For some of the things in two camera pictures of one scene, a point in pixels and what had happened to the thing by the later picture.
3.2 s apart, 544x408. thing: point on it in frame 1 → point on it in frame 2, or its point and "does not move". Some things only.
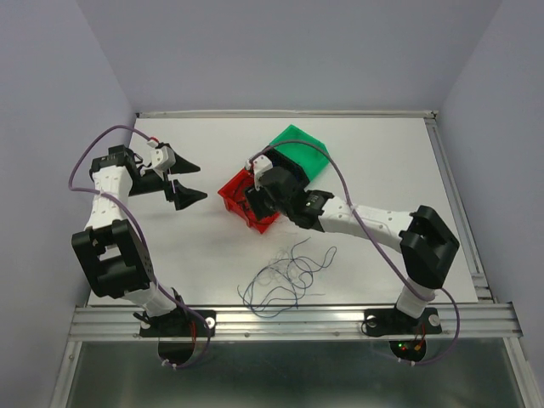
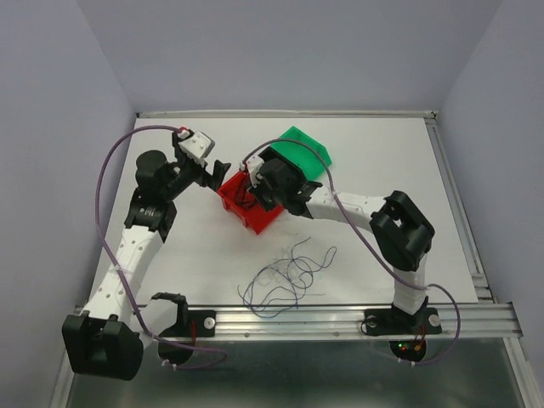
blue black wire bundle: x=278 y=287 does not move
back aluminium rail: x=284 y=114 does not move
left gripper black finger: x=184 y=196 → x=215 y=180
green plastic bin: x=312 y=160 does not move
